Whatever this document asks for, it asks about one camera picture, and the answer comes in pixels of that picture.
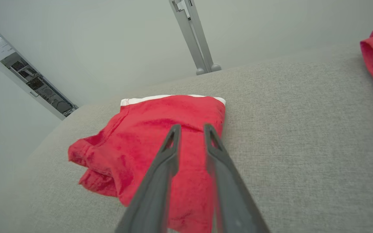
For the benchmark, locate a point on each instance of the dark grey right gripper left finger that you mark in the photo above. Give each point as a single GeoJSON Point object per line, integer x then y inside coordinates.
{"type": "Point", "coordinates": [154, 194]}

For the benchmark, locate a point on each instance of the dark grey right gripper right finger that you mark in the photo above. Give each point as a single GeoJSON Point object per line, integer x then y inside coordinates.
{"type": "Point", "coordinates": [231, 200]}

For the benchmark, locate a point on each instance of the plain red garment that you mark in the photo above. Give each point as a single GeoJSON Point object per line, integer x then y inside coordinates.
{"type": "Point", "coordinates": [134, 139]}

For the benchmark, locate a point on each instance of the clutter behind partition gap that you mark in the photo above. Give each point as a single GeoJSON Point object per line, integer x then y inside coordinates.
{"type": "Point", "coordinates": [28, 74]}

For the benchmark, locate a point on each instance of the grey metal partition post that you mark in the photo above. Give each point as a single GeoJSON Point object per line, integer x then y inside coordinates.
{"type": "Point", "coordinates": [196, 38]}

